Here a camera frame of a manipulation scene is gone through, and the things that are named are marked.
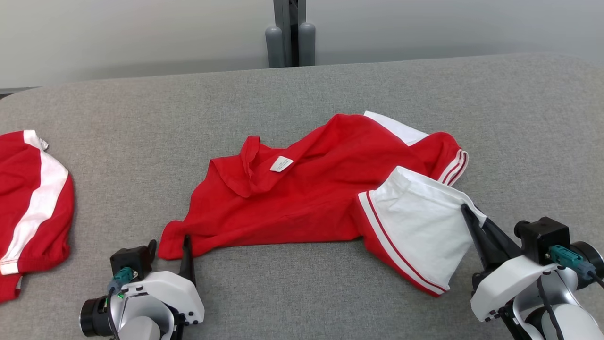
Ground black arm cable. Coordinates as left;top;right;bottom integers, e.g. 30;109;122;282
536;275;567;340
106;283;118;340

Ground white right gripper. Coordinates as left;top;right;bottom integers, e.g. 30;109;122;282
460;204;561;323

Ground teal left camera connector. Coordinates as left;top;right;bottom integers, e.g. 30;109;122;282
112;267;136;288

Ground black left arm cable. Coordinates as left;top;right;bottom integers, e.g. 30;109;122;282
106;283;118;340

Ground red shorts with white stripe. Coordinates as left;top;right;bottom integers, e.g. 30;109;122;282
0;130;75;304

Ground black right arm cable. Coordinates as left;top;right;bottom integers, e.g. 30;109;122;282
536;275;567;340

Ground red jersey with white sleeves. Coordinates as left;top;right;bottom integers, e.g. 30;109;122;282
157;111;470;298

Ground teal right camera connector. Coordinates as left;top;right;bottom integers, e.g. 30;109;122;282
548;244;596;280

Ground teal camera connector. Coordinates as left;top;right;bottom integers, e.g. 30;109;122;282
112;267;136;288
548;244;596;280

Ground grey partition post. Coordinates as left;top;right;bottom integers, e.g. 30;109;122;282
273;0;307;68

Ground grey cylindrical post foot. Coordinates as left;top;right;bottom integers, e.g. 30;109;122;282
298;22;317;67
265;25;285;68

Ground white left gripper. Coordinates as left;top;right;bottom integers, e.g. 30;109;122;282
123;234;205;326

